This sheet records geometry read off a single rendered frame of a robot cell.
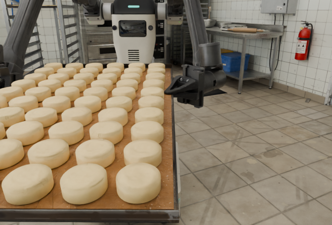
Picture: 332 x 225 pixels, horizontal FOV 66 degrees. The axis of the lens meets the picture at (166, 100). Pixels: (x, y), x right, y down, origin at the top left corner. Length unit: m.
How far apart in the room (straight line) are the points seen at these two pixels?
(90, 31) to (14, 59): 3.63
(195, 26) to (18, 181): 0.66
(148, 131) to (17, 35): 0.65
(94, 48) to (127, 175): 4.27
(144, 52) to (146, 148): 1.11
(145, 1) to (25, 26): 0.72
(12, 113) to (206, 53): 0.45
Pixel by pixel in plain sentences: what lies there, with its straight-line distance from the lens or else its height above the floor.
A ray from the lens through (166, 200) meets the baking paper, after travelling 0.30.
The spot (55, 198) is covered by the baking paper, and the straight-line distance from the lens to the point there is 0.32.
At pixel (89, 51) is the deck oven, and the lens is 4.52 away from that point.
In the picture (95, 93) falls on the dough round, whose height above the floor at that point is 1.04.
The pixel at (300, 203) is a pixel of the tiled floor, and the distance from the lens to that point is 2.02.
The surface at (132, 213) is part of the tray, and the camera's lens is 0.27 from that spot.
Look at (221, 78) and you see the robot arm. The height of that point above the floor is 1.03.
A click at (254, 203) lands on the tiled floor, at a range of 1.91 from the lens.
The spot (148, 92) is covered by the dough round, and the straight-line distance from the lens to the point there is 0.54.
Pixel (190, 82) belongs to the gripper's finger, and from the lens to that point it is 0.60.
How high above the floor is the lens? 1.20
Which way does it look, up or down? 19 degrees down
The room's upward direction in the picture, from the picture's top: straight up
